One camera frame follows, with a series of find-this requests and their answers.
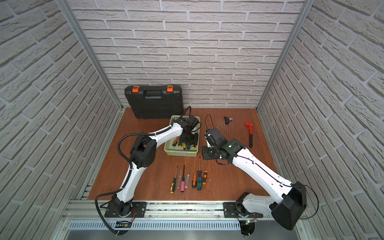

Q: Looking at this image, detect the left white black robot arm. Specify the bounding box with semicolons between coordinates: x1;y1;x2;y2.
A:
95;116;199;218

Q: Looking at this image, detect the black mounting plate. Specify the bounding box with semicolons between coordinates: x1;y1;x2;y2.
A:
223;202;264;219
104;201;147;218

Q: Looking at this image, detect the large green black screwdriver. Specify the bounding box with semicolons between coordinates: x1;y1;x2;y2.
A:
197;157;203;191

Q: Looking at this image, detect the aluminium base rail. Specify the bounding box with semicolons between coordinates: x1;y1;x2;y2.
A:
61;200;275;232

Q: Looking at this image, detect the clear red tester screwdriver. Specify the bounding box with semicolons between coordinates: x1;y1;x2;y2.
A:
185;164;192;189

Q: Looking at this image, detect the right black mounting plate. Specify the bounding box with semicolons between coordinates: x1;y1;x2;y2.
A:
223;202;264;219

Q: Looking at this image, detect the small black relay component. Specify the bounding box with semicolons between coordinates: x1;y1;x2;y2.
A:
224;116;234;125

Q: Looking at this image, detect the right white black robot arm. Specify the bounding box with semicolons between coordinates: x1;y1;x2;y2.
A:
203;128;307;230

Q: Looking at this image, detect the orange black small screwdriver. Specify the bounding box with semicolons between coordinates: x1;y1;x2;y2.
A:
192;164;197;188

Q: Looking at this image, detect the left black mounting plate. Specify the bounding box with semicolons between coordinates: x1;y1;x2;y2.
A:
104;201;147;218

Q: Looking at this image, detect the red black pipe wrench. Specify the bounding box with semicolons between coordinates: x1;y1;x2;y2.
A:
245;121;253;148

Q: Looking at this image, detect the pink handle screwdriver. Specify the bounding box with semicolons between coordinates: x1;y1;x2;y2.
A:
180;166;185;193

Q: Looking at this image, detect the clear handle tester screwdriver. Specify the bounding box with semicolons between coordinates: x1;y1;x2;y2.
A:
177;170;183;190

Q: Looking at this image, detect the orange short screwdriver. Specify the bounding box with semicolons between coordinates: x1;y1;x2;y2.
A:
202;164;208;185

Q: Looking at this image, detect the black plastic tool case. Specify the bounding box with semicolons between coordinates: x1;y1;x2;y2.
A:
124;85;184;120

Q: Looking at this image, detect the light green plastic bin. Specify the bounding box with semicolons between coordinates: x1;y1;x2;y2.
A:
164;117;201;157

